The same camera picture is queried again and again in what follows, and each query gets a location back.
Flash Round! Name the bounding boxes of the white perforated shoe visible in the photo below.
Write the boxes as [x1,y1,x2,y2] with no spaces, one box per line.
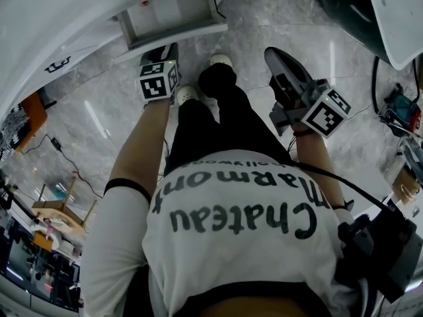
[209,53,235,69]
[174,85,200,106]

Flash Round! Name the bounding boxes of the white drawer with black knob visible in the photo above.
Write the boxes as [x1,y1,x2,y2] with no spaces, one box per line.
[114,0,229,64]

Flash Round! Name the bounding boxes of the wooden stool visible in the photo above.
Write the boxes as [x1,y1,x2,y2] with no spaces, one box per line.
[30,176,99,234]

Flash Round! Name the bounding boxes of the black trousers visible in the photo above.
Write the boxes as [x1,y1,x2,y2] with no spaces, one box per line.
[163,62,292,178]

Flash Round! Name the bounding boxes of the white vanity cabinet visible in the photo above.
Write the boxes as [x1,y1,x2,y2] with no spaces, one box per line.
[32,0,237,89]

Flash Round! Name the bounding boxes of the thick black hose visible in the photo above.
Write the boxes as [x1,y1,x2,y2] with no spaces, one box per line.
[371,55,421,116]

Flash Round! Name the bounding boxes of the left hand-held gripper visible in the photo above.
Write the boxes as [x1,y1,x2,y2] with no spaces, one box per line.
[137,42,181,105]

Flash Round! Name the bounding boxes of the black cabinet door handles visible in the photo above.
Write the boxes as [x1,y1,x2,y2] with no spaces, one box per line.
[44,55,73,75]

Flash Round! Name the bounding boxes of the teal and red machine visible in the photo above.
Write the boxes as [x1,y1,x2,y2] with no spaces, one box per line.
[382,83,423,132]

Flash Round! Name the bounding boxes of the person's right forearm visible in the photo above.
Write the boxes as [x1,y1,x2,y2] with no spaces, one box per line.
[291,131,347,211]

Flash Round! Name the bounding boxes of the white printed t-shirt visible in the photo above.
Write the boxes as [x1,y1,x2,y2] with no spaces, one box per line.
[78,148,376,317]

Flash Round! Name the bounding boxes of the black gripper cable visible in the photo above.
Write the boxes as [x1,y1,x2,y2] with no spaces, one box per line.
[289,159,391,211]

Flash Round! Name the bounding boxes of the dark green white bathtub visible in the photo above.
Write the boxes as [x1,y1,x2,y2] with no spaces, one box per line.
[306,0,423,71]

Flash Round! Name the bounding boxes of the black body-worn box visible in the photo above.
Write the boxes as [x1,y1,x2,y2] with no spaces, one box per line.
[332,205,418,304]

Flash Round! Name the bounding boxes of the brown cardboard box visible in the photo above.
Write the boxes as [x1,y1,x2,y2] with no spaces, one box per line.
[391,162,423,205]

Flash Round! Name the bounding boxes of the orange armchair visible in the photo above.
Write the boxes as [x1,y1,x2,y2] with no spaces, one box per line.
[12,92,50,154]

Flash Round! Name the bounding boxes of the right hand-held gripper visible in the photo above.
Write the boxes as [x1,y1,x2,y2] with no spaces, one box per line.
[264,46,352,140]

